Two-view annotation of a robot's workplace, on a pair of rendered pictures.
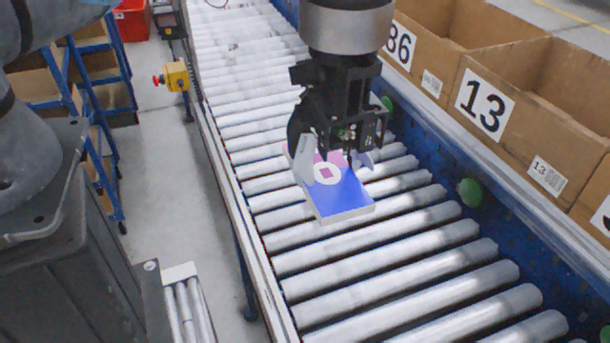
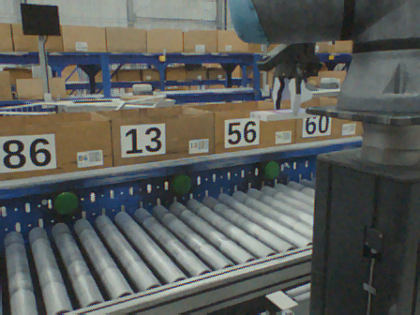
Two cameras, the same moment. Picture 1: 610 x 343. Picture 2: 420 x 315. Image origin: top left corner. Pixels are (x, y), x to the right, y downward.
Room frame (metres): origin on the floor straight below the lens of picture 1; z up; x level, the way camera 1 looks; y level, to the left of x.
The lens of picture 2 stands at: (0.72, 1.00, 1.23)
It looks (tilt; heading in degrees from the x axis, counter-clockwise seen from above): 13 degrees down; 264
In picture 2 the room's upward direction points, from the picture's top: 1 degrees counter-clockwise
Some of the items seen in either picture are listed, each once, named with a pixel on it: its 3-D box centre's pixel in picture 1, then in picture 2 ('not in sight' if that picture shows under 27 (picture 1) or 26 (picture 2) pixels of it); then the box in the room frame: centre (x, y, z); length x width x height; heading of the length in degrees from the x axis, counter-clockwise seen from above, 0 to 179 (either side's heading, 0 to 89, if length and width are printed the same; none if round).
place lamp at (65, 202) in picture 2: (385, 108); (66, 203); (1.04, -0.24, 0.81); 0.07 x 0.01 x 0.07; 22
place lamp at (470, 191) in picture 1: (469, 192); (182, 185); (0.67, -0.38, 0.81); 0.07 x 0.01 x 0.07; 22
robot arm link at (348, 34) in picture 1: (348, 17); not in sight; (0.39, -0.04, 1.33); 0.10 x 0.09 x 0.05; 110
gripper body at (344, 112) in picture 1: (341, 94); (296, 54); (0.38, -0.04, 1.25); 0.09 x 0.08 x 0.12; 20
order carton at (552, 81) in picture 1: (559, 112); (152, 133); (0.78, -0.58, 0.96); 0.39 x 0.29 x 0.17; 22
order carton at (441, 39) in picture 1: (452, 44); (44, 143); (1.14, -0.43, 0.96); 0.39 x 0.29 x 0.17; 22
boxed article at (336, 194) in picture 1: (325, 175); (283, 114); (0.42, -0.03, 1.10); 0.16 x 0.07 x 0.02; 20
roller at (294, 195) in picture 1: (335, 184); (145, 246); (0.79, -0.08, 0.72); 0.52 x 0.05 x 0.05; 112
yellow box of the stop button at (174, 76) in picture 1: (174, 82); not in sight; (1.14, 0.41, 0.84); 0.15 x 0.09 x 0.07; 22
